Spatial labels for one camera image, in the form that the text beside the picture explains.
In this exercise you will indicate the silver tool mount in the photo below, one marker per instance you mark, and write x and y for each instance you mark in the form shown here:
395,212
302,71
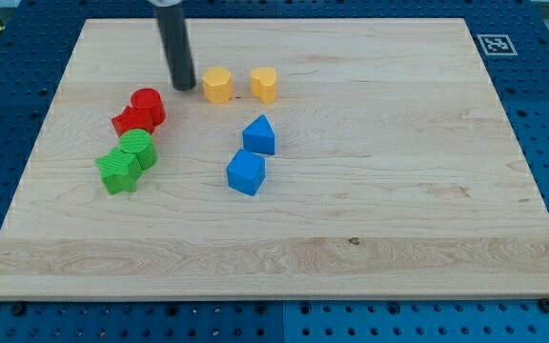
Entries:
165,3

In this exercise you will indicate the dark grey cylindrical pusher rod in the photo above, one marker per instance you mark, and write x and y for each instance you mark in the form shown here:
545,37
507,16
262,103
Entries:
175,40

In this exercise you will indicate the red star block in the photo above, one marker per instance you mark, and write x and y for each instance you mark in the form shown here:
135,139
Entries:
132,118

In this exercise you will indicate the green star block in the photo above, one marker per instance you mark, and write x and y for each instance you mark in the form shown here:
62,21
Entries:
119,171

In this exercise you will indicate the yellow hexagon block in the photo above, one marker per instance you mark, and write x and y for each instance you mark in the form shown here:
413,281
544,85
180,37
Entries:
217,84

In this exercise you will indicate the red cylinder block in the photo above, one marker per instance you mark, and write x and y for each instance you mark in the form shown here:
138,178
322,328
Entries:
149,99

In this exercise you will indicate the yellow heart block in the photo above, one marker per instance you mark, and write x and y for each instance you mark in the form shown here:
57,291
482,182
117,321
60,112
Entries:
263,84

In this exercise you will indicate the green cylinder block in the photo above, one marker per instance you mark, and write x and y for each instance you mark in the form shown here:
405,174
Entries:
140,143

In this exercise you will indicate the blue triangle block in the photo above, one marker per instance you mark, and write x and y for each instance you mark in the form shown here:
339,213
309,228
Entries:
259,136

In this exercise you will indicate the blue cube block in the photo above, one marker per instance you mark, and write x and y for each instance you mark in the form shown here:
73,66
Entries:
246,172

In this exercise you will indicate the light wooden board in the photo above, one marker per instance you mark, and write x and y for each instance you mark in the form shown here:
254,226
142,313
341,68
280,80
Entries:
396,173

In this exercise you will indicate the white fiducial marker tag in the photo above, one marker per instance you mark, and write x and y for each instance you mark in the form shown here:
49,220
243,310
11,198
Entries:
494,44

